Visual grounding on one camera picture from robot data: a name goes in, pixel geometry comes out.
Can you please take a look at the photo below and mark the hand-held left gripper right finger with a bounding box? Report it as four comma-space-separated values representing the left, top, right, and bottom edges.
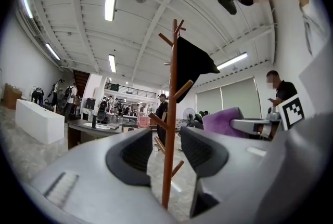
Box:
180, 126, 287, 224

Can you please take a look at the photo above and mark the cardboard box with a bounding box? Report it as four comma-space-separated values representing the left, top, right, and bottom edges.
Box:
2, 83, 23, 110

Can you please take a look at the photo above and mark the standing fan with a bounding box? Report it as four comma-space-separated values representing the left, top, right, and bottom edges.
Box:
182, 107, 197, 129

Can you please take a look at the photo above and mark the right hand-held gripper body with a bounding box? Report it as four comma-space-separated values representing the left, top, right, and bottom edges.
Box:
249, 41, 333, 224

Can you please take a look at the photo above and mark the black office chair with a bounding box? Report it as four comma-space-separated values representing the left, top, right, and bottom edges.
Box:
97, 100, 109, 124

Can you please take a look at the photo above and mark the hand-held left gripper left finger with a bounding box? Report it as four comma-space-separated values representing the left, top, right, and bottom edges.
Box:
24, 128, 181, 224

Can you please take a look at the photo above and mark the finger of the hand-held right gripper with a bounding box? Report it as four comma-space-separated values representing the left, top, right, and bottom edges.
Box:
230, 118, 283, 140

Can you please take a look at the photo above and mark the pink armchair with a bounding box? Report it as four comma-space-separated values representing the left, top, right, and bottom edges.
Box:
137, 115, 151, 129

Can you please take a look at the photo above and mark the dark desk with sink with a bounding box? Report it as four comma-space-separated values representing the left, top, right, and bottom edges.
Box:
67, 118, 123, 151

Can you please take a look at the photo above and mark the person's white shirt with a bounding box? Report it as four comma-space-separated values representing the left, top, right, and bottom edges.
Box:
270, 0, 333, 65

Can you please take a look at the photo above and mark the grey window blind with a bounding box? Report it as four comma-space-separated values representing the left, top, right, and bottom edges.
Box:
221, 77, 262, 119
195, 86, 223, 115

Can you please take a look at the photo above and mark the wooden coat rack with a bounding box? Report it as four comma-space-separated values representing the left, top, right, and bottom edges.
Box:
148, 19, 195, 210

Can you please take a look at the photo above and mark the white bathtub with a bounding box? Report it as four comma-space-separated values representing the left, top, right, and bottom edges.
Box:
15, 98, 66, 145

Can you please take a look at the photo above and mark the purple cloth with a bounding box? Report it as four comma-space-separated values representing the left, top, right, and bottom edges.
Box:
202, 107, 247, 138

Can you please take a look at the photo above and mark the brown staircase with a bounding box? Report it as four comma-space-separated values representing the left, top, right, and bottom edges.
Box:
72, 69, 91, 97

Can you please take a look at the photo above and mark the black balcony railing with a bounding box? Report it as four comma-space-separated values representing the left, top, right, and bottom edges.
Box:
104, 82, 157, 99

